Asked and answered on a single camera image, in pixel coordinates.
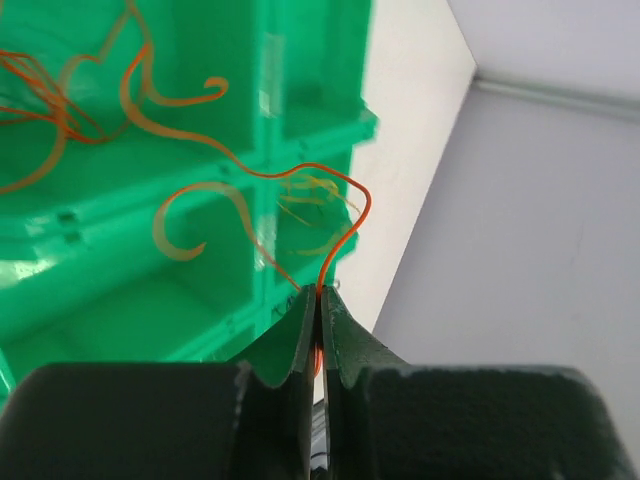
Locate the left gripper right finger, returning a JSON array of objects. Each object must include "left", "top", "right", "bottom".
[{"left": 319, "top": 287, "right": 630, "bottom": 479}]

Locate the green plastic bin column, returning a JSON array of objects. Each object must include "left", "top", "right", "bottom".
[
  {"left": 1, "top": 1, "right": 267, "bottom": 395},
  {"left": 253, "top": 1, "right": 377, "bottom": 307}
]

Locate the green plastic bin right column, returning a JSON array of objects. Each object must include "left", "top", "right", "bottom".
[{"left": 253, "top": 1, "right": 377, "bottom": 307}]

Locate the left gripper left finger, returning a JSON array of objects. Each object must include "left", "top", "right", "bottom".
[{"left": 1, "top": 285, "right": 317, "bottom": 479}]

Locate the green plastic bin left column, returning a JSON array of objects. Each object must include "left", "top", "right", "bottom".
[{"left": 1, "top": 1, "right": 267, "bottom": 395}]

